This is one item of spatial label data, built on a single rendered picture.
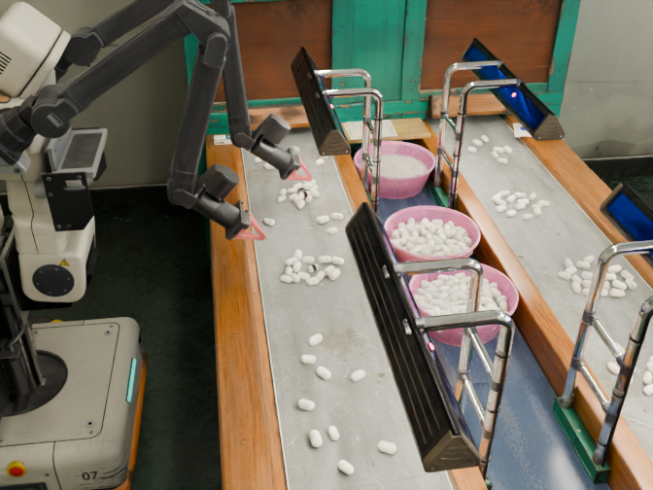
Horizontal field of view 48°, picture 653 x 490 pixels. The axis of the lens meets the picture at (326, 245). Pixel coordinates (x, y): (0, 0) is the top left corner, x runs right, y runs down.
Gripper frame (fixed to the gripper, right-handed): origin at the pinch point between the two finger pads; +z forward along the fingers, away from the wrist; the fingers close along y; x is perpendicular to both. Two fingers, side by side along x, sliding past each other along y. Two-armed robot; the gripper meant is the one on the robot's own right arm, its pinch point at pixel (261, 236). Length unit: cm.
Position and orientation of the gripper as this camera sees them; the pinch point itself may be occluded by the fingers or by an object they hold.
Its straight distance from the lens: 183.2
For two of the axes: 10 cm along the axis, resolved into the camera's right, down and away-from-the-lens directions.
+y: -1.5, -5.5, 8.2
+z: 7.5, 4.7, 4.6
